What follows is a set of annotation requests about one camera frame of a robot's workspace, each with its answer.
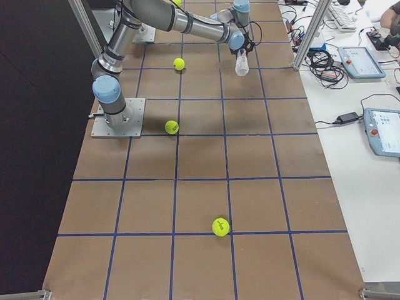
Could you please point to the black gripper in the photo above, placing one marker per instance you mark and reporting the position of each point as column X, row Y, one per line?
column 240, row 50

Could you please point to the clear Wilson tennis ball can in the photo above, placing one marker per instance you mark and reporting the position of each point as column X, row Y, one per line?
column 241, row 67

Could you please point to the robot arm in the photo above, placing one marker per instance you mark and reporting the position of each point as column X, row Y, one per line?
column 133, row 17
column 237, row 19

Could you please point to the tennis ball centre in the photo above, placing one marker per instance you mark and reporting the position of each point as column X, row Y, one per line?
column 179, row 64

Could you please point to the tennis ball upper left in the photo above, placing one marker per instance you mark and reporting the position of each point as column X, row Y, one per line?
column 171, row 127

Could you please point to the tennis ball bottom left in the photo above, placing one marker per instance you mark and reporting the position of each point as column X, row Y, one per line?
column 220, row 227

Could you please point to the blue white box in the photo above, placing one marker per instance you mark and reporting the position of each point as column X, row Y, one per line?
column 318, row 43

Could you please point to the white keyboard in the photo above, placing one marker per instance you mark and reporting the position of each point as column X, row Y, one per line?
column 341, row 19

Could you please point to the upper teach pendant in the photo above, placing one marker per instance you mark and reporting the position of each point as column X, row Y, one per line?
column 360, row 63

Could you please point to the teach pendant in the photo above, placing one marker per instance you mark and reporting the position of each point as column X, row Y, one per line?
column 360, row 63
column 382, row 131

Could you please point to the black power adapter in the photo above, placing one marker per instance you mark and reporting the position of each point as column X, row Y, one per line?
column 347, row 118

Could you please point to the lower teach pendant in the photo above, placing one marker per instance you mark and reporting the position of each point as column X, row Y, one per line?
column 382, row 131

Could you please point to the aluminium frame post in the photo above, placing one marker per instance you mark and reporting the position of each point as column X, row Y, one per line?
column 312, row 29

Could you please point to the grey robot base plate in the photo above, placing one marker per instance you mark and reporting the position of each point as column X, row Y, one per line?
column 128, row 123

